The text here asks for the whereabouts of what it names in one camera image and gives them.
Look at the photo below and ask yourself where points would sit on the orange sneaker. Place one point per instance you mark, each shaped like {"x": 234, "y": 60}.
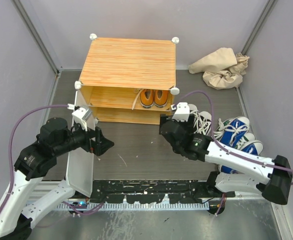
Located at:
{"x": 161, "y": 98}
{"x": 146, "y": 97}

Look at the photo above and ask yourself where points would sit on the white translucent cabinet door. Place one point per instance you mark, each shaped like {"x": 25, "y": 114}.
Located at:
{"x": 80, "y": 164}

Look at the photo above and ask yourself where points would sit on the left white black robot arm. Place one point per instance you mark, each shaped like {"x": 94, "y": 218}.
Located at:
{"x": 34, "y": 162}

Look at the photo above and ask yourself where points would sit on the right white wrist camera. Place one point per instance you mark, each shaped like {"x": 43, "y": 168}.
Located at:
{"x": 181, "y": 112}

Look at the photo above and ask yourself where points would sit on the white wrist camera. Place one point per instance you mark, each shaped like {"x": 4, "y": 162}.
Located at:
{"x": 181, "y": 112}
{"x": 80, "y": 115}

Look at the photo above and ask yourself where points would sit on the blue sneaker upper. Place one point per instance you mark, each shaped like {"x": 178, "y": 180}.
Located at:
{"x": 235, "y": 130}

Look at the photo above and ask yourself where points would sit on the green sneaker left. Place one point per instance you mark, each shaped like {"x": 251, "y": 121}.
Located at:
{"x": 221, "y": 126}

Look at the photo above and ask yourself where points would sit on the blue sneaker lower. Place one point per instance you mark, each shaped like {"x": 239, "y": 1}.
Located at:
{"x": 254, "y": 147}

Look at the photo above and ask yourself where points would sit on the green sneaker lower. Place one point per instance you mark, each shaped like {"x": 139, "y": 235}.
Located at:
{"x": 246, "y": 138}

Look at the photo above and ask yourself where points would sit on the black white sneaker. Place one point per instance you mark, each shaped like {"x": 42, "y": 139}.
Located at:
{"x": 202, "y": 122}
{"x": 193, "y": 110}

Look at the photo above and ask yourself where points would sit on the crumpled beige cloth bag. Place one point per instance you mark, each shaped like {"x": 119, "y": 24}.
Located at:
{"x": 222, "y": 69}

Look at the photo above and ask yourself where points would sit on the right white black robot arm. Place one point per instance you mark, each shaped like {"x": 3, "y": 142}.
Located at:
{"x": 270, "y": 178}

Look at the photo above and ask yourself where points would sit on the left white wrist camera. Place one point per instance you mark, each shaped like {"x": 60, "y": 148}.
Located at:
{"x": 80, "y": 115}

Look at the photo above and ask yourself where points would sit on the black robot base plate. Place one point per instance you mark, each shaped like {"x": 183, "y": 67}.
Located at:
{"x": 152, "y": 191}

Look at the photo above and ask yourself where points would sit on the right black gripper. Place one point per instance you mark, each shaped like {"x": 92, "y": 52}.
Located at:
{"x": 189, "y": 125}

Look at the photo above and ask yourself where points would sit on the blue sneaker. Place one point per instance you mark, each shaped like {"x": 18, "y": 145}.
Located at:
{"x": 254, "y": 147}
{"x": 235, "y": 130}

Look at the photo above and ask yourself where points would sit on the wood grain shoe cabinet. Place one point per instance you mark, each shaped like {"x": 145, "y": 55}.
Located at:
{"x": 116, "y": 68}

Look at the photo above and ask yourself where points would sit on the slotted grey cable duct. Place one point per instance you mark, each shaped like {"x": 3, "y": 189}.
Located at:
{"x": 162, "y": 206}

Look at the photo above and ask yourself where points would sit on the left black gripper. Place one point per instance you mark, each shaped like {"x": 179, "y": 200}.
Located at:
{"x": 99, "y": 146}

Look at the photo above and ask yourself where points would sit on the green sneaker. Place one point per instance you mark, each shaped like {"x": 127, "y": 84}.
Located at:
{"x": 246, "y": 138}
{"x": 221, "y": 126}

